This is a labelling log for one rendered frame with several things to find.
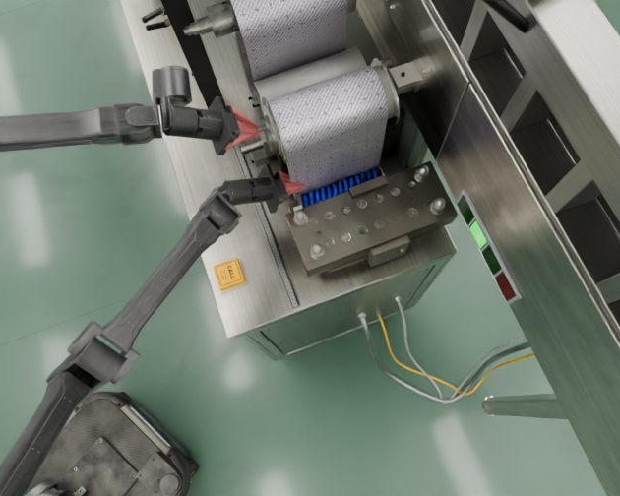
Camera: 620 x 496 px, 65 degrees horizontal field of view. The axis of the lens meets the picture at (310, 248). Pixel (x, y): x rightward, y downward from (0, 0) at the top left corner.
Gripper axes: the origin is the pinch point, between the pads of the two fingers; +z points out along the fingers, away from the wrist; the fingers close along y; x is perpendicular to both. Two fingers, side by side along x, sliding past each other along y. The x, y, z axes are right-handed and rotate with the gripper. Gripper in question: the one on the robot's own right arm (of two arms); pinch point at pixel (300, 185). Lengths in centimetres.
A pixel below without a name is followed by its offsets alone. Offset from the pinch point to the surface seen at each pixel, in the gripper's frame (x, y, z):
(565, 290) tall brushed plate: 42, 48, 12
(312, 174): 5.0, 0.3, 0.9
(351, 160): 9.7, 0.3, 9.9
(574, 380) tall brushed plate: 30, 62, 18
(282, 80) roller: 15.7, -18.9, -4.3
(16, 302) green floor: -159, -44, -64
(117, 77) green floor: -123, -147, 1
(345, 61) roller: 23.1, -17.9, 8.9
